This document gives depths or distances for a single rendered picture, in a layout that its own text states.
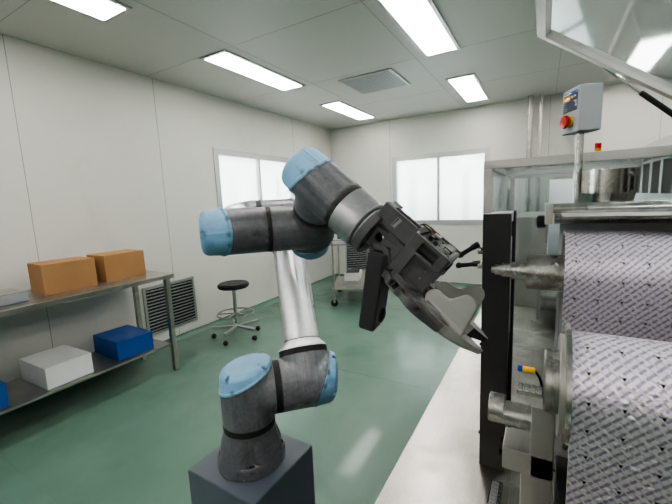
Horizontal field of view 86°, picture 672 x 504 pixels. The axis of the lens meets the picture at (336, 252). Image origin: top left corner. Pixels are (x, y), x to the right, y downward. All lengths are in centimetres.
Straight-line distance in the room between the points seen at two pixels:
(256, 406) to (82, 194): 326
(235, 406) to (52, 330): 312
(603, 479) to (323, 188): 45
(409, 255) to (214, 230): 29
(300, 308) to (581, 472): 60
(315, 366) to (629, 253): 61
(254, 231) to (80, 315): 342
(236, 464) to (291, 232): 53
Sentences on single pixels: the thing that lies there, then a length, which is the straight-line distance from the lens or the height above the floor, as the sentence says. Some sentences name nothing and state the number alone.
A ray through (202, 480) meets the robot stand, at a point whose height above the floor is 89.
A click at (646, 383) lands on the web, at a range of 48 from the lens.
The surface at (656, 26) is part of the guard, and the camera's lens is 111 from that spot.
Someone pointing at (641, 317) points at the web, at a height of 129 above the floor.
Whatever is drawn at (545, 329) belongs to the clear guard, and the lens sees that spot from 154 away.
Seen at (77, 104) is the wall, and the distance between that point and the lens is 401.
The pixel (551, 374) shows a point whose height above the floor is 127.
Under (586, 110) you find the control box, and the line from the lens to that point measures 101.
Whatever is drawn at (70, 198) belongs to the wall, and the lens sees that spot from 384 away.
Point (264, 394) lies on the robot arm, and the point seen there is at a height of 108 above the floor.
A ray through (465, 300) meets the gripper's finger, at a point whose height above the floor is 135.
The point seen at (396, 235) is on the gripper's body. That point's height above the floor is 143.
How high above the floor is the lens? 148
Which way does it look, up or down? 8 degrees down
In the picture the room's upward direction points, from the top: 2 degrees counter-clockwise
